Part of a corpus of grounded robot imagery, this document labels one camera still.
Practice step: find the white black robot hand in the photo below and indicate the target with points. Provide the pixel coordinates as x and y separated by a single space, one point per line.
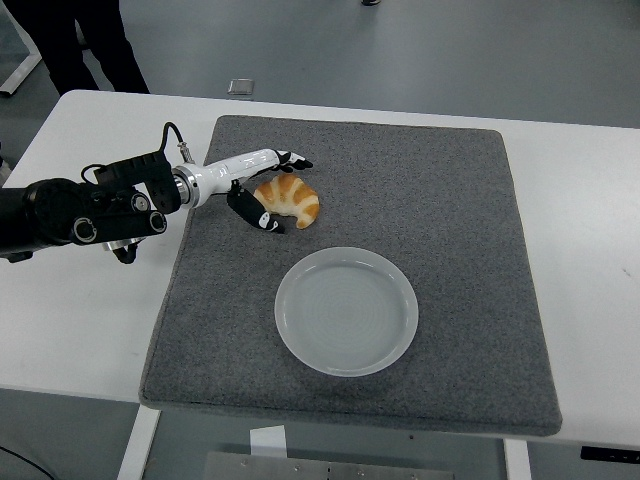
220 175

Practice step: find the golden croissant bread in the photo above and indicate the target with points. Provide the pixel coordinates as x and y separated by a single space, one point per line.
292 197

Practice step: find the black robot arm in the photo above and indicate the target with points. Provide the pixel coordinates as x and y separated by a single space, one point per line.
55 215

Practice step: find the silver floor socket plate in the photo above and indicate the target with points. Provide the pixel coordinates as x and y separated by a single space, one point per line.
241 87

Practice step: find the pale grey round plate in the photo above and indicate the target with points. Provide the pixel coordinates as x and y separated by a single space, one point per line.
346 312

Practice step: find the grey felt mat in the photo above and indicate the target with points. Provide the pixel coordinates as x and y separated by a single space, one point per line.
400 200

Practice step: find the person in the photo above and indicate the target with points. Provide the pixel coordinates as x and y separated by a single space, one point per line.
85 45

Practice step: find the dark shoe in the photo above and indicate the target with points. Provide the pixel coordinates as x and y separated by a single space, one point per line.
370 2

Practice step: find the white table leg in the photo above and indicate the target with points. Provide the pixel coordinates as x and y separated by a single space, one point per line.
517 462
139 442

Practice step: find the black table control box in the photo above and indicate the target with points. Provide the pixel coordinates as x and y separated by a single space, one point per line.
612 453

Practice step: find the white furniture frame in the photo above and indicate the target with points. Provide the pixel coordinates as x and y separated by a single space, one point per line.
27 62

